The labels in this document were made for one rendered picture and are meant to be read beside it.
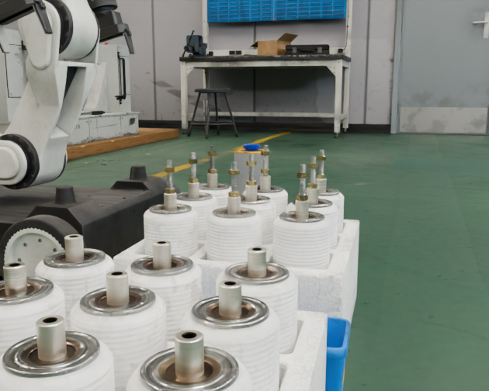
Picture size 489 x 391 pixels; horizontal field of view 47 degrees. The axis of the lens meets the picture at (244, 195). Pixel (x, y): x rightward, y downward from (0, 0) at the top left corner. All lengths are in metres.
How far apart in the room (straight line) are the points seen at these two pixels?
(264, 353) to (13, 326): 0.25
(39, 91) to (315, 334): 0.99
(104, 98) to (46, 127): 3.20
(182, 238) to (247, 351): 0.48
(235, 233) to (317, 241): 0.14
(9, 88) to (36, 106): 2.12
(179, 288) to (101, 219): 0.67
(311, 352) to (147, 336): 0.19
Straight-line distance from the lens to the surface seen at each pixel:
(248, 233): 0.93
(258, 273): 0.65
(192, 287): 0.67
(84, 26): 1.46
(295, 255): 0.91
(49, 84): 1.43
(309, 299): 0.90
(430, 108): 6.00
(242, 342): 0.51
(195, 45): 5.59
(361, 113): 6.04
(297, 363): 0.62
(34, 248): 1.27
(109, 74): 4.70
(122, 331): 0.55
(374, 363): 1.03
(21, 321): 0.61
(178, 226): 0.97
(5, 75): 3.60
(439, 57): 6.00
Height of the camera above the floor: 0.46
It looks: 11 degrees down
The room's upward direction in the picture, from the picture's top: straight up
